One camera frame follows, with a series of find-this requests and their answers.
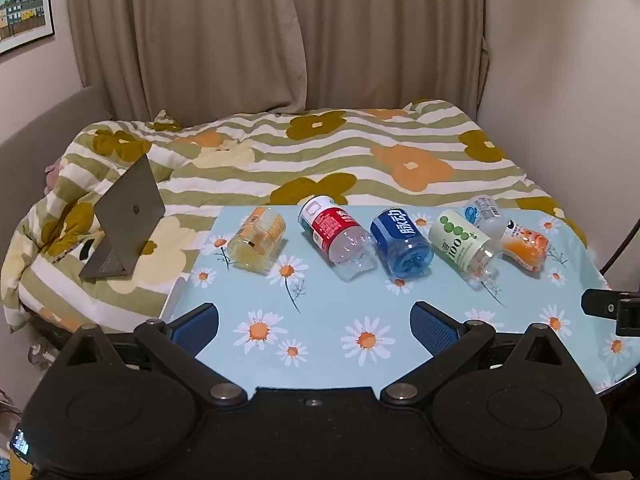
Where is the small clear water bottle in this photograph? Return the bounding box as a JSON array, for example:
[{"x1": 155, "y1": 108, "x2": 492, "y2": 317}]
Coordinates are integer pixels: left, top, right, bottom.
[{"x1": 462, "y1": 195, "x2": 506, "y2": 241}]

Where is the black cable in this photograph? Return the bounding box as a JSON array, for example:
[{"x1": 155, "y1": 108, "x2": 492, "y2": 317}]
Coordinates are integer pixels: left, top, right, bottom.
[{"x1": 600, "y1": 210, "x2": 640, "y2": 273}]

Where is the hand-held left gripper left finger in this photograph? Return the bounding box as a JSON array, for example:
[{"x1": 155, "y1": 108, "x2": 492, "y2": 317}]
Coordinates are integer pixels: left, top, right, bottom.
[{"x1": 65, "y1": 303, "x2": 248, "y2": 406}]

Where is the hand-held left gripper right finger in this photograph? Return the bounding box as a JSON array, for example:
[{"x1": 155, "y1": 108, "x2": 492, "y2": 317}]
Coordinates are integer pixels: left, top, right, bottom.
[{"x1": 381, "y1": 301, "x2": 566, "y2": 405}]

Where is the framed wall picture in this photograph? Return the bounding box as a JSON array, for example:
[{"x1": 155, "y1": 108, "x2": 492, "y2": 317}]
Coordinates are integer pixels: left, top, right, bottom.
[{"x1": 0, "y1": 0, "x2": 55, "y2": 56}]

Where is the floral striped blanket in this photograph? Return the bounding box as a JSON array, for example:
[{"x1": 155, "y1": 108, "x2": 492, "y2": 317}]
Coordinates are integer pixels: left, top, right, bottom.
[{"x1": 0, "y1": 99, "x2": 588, "y2": 333}]

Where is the yellow label plastic cup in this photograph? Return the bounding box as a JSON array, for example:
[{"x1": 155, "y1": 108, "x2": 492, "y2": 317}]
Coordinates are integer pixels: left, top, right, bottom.
[{"x1": 227, "y1": 206, "x2": 288, "y2": 276}]

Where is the beige curtain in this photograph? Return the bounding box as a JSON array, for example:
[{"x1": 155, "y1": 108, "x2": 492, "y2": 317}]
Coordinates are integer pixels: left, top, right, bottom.
[{"x1": 64, "y1": 0, "x2": 488, "y2": 126}]

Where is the blue label plastic cup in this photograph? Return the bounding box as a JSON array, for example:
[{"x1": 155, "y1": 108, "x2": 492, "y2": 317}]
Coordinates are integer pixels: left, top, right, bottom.
[{"x1": 370, "y1": 206, "x2": 435, "y2": 278}]

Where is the daisy print tablecloth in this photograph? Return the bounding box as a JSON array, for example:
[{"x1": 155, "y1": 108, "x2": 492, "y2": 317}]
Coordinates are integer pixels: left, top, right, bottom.
[{"x1": 160, "y1": 204, "x2": 640, "y2": 393}]

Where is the red label plastic cup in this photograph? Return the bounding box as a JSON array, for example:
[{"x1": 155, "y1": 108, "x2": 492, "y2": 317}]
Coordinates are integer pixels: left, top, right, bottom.
[{"x1": 298, "y1": 195, "x2": 378, "y2": 282}]

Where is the black clamp mount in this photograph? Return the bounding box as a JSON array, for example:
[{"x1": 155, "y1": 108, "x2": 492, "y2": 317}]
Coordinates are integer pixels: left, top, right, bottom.
[{"x1": 581, "y1": 288, "x2": 640, "y2": 338}]

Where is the green white label plastic cup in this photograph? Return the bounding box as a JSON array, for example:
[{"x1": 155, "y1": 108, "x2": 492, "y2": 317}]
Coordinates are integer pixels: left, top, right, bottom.
[{"x1": 428, "y1": 209, "x2": 502, "y2": 291}]

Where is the black phone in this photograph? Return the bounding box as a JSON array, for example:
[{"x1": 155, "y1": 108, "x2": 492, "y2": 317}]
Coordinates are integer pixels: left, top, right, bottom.
[{"x1": 9, "y1": 424, "x2": 36, "y2": 458}]

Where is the grey laptop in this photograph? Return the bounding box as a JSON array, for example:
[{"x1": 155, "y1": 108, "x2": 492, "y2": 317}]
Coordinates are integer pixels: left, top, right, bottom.
[{"x1": 79, "y1": 154, "x2": 167, "y2": 279}]

